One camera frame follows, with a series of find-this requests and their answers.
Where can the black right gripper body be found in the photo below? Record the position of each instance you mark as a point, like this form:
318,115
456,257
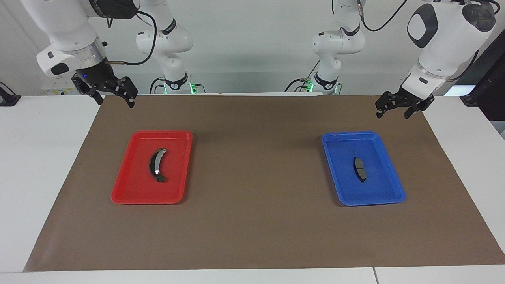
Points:
96,75

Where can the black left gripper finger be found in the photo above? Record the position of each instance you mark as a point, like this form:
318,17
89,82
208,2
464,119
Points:
412,109
388,100

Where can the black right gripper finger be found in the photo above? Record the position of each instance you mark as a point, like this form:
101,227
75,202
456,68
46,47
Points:
128,88
94,94

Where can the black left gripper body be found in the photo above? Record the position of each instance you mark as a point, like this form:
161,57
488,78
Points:
414,98

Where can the dark brake pad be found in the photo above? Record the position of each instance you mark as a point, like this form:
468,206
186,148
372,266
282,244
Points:
360,169

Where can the curved brake shoe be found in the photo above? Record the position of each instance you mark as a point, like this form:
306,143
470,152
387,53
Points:
153,163

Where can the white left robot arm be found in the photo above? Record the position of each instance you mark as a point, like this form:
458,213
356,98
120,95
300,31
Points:
442,43

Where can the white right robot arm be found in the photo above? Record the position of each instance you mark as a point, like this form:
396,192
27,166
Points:
71,31

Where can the white box with yellow label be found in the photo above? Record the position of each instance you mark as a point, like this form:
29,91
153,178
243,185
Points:
59,90

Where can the black panel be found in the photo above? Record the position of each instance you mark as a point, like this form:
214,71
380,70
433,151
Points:
487,90

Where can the blue plastic tray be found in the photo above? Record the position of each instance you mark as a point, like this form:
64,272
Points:
378,189

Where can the red plastic tray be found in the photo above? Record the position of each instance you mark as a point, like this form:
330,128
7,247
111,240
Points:
134,185

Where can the brown table mat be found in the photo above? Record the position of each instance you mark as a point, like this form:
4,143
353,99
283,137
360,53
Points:
256,228

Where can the black clamp bracket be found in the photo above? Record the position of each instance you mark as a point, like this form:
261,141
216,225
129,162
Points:
8,98

